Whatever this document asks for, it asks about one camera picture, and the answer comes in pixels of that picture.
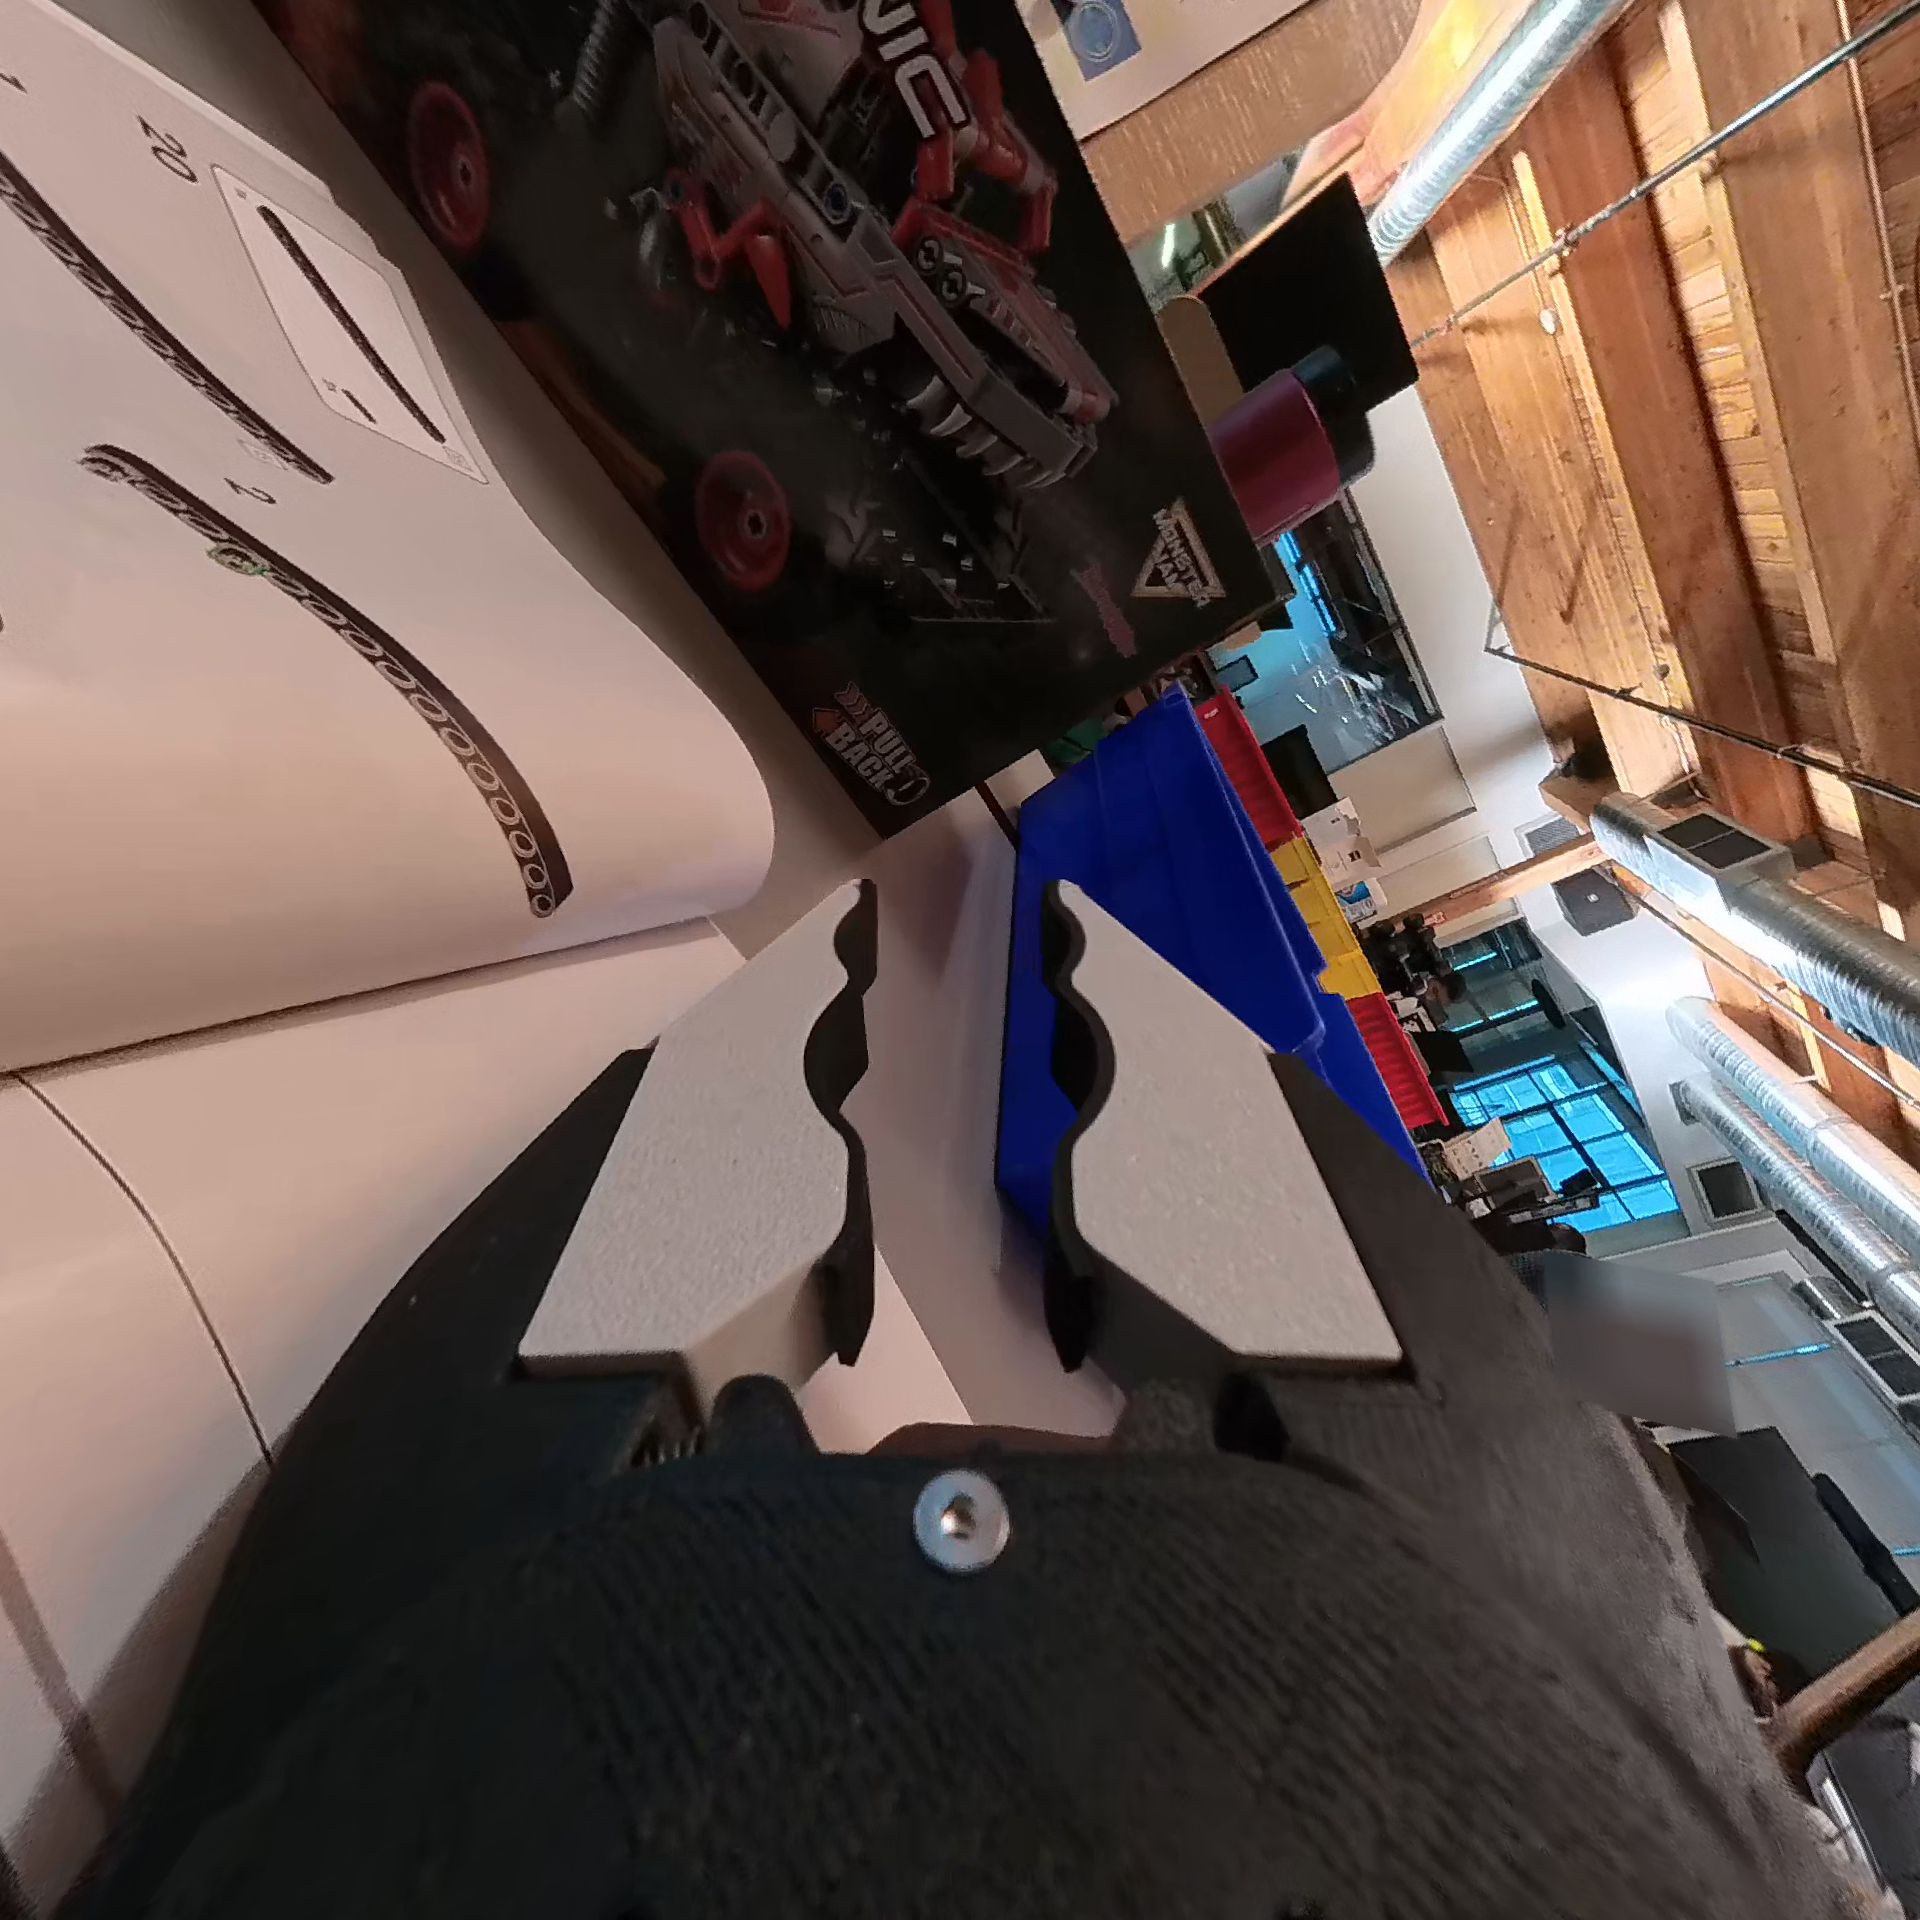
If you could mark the wood framed white poster board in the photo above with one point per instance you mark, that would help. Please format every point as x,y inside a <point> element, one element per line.
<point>1184,44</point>

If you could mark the red plastic bin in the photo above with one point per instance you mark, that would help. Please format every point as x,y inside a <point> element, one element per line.
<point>1254,765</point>
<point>1394,1059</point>

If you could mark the white instruction booklet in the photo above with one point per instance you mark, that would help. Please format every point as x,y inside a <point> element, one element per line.
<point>224,750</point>

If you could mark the maroon cylindrical bottle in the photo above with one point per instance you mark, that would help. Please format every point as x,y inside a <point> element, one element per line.
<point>1276,451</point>

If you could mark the grey desk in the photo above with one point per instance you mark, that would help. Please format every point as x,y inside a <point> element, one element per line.
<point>938,961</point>

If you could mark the blue plastic bin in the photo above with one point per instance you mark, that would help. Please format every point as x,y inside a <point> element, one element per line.
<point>1172,886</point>

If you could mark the silver air duct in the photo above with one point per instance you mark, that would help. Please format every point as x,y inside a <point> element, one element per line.
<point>1785,916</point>
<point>1500,105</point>
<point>1799,1142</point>

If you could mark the yellow plastic bin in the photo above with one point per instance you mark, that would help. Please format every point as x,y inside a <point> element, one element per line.
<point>1328,916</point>

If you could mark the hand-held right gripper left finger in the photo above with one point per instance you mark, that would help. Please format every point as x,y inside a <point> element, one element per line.
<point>705,1172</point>

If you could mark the black flat panel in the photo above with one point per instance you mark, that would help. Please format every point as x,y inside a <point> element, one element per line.
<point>1306,271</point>

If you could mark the black toy truck box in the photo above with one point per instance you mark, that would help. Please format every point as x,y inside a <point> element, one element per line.
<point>840,300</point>

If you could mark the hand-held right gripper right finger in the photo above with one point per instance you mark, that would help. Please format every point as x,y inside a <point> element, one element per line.
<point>1215,1201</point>

